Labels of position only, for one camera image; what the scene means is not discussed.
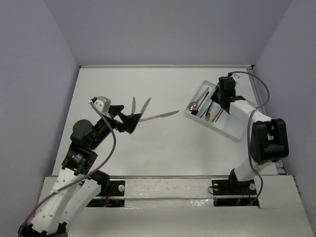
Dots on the orange chopstick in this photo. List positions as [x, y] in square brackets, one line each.
[217, 115]

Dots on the purple spoon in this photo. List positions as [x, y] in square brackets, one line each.
[195, 112]

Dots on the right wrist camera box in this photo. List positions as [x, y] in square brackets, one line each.
[235, 76]

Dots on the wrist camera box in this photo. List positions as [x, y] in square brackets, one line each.
[235, 76]
[102, 102]

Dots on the aluminium frame rail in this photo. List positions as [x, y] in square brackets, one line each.
[146, 66]

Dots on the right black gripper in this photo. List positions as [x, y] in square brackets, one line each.
[214, 97]

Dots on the silver spoon pink handle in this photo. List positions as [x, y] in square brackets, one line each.
[194, 104]

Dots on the silver knife dark handle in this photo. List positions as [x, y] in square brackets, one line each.
[133, 109]

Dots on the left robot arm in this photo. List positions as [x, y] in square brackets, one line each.
[77, 184]

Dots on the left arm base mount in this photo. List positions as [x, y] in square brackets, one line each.
[110, 196]

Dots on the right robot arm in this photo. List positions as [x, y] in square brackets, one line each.
[266, 137]

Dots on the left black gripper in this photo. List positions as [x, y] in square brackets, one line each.
[118, 121]

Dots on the silver knife teal handle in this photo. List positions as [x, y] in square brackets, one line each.
[144, 107]

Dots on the gold fork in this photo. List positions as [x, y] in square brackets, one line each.
[207, 117]

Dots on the silver knife pink handle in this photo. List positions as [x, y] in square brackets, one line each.
[159, 116]

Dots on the white divided utensil tray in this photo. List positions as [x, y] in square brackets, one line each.
[226, 124]

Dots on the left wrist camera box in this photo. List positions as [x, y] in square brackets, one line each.
[102, 102]

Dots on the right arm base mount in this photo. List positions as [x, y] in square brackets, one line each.
[225, 195]

